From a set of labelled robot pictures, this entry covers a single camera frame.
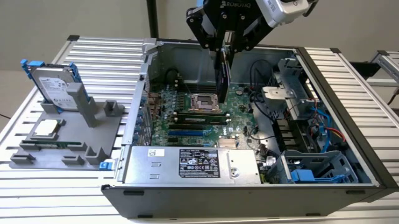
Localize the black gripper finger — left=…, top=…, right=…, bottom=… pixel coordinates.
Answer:
left=233, top=16, right=273, bottom=53
left=186, top=7, right=226, bottom=51

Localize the black Nvidia graphics card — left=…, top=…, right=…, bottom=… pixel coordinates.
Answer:
left=214, top=30, right=235, bottom=105

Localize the black vertical pole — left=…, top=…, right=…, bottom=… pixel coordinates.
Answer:
left=146, top=0, right=160, bottom=39

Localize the grey metal drive cage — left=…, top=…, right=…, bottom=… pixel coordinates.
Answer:
left=261, top=57, right=319, bottom=121

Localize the metal CPU socket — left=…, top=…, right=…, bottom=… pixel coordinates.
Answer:
left=186, top=92, right=219, bottom=112

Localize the metal port block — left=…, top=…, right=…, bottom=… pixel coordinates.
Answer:
left=148, top=92, right=160, bottom=117

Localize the installed RAM stick with label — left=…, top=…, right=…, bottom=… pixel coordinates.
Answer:
left=176, top=117, right=231, bottom=123

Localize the long black expansion slot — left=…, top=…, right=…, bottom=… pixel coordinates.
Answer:
left=170, top=123, right=217, bottom=131

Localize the blue expansion slot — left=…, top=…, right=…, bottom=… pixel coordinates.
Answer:
left=167, top=130, right=205, bottom=139

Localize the green motherboard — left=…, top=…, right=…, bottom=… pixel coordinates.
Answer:
left=148, top=83, right=262, bottom=151

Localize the small silver chipset heatsink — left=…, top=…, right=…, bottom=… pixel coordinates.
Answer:
left=218, top=137, right=238, bottom=149

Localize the aluminium slat side table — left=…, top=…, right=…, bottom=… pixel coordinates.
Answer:
left=367, top=50, right=399, bottom=87

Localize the hard disk in blue carrier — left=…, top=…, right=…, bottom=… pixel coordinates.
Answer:
left=20, top=59, right=84, bottom=111

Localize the grey plastic parts rack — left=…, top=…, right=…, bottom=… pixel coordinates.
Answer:
left=8, top=82, right=130, bottom=171

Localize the grey metal disk bay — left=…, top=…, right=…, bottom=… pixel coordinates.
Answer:
left=267, top=150, right=359, bottom=185

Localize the grey power supply unit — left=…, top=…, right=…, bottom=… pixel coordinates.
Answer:
left=123, top=146, right=263, bottom=185

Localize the blue plastic drive tray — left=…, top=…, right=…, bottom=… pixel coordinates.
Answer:
left=291, top=169, right=346, bottom=184

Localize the silver CPU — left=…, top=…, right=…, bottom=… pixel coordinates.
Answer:
left=32, top=119, right=64, bottom=136

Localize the green RAM stick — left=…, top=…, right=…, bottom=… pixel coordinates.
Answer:
left=22, top=140, right=83, bottom=149

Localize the black and grey PC case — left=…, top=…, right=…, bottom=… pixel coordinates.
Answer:
left=102, top=38, right=397, bottom=219

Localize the silver white wrist camera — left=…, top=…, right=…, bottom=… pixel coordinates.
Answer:
left=255, top=0, right=319, bottom=28

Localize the thick black camera cable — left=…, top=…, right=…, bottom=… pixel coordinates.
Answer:
left=303, top=0, right=317, bottom=17

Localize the multicolour power wire bundle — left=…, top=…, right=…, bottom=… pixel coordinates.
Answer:
left=326, top=127, right=347, bottom=142

